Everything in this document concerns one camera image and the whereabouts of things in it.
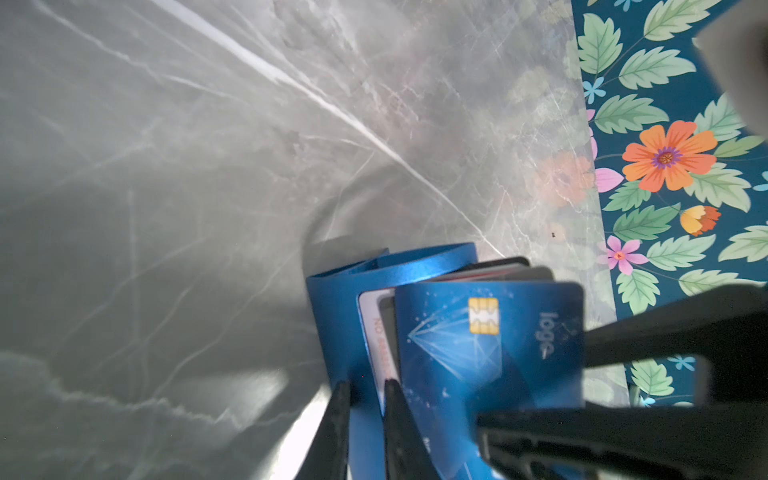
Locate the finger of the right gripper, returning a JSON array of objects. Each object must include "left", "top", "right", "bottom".
[
  {"left": 477, "top": 403, "right": 767, "bottom": 479},
  {"left": 584, "top": 284, "right": 767, "bottom": 405}
]

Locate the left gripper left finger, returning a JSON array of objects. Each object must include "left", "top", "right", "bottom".
[{"left": 295, "top": 381, "right": 351, "bottom": 480}]

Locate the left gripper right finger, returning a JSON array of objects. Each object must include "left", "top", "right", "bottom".
[{"left": 383, "top": 379, "right": 441, "bottom": 480}]

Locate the blue VIP credit card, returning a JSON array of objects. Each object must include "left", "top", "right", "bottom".
[{"left": 394, "top": 281, "right": 584, "bottom": 479}]

